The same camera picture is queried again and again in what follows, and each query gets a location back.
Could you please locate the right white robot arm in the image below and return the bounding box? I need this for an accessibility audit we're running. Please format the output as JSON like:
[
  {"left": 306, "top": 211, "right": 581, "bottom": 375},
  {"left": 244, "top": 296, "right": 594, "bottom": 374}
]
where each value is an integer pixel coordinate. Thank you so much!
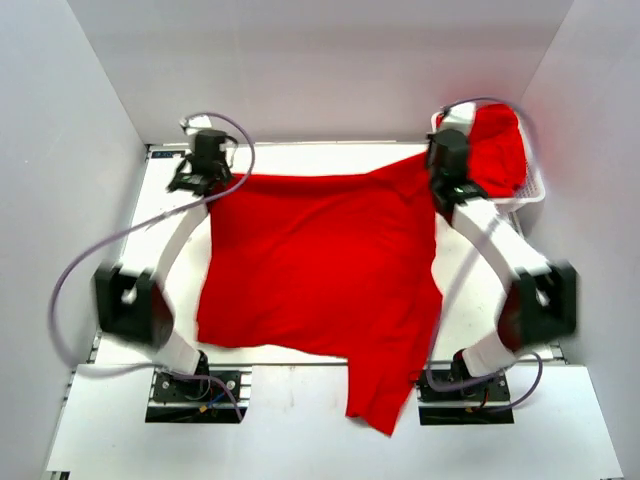
[{"left": 425, "top": 97, "right": 579, "bottom": 399}]

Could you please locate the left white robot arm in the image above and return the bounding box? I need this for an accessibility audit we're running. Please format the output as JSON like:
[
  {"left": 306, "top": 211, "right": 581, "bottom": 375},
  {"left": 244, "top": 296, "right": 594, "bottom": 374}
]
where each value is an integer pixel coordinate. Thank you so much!
[{"left": 93, "top": 128, "right": 238, "bottom": 399}]

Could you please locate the red t shirt pile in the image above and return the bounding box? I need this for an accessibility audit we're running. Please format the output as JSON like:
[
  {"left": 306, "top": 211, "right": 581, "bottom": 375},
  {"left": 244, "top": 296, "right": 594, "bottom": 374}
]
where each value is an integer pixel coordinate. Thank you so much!
[{"left": 468, "top": 104, "right": 527, "bottom": 198}]

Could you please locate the small dark table label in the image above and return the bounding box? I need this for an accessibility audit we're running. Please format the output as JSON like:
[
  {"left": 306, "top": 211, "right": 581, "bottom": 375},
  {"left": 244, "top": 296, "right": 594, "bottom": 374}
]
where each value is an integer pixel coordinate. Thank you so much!
[{"left": 150, "top": 150, "right": 185, "bottom": 159}]

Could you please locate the white plastic basket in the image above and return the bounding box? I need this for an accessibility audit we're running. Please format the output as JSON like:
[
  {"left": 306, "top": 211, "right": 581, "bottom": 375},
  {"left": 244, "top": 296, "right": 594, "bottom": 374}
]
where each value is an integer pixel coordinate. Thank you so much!
[{"left": 430, "top": 96, "right": 546, "bottom": 211}]

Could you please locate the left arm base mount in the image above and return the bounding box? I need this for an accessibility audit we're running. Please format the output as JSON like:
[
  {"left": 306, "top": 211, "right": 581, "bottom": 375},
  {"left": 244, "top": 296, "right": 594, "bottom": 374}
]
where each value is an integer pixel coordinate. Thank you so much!
[{"left": 145, "top": 367, "right": 252, "bottom": 424}]

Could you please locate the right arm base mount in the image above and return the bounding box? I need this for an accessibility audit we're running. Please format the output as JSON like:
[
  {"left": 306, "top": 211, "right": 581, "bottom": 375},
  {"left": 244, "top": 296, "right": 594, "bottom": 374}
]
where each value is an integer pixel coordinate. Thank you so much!
[{"left": 409, "top": 370, "right": 514, "bottom": 426}]

